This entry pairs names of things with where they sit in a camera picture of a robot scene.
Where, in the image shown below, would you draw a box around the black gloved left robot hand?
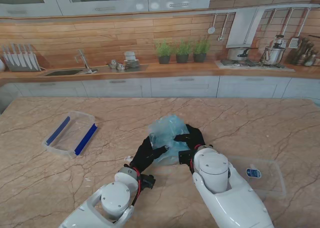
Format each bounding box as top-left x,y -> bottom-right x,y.
129,135 -> 169,173

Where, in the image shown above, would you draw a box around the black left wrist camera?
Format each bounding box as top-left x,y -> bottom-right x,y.
139,174 -> 156,190

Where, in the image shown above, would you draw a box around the clear plastic lid blue label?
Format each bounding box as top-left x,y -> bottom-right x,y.
227,155 -> 288,200

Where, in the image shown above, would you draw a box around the clear plastic crate blue handles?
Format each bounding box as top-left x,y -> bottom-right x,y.
41,110 -> 98,159

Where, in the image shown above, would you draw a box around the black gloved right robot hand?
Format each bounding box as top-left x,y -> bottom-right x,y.
173,124 -> 207,151

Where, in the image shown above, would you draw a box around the printed kitchen backdrop banner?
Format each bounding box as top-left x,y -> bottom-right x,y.
0,0 -> 320,100

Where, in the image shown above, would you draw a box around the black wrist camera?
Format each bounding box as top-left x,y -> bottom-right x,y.
177,149 -> 194,166
139,174 -> 156,190

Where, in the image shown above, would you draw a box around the clear bubble film sheet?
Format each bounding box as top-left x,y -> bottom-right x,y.
147,114 -> 192,166

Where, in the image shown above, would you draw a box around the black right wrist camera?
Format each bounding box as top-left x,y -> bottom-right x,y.
177,149 -> 194,166

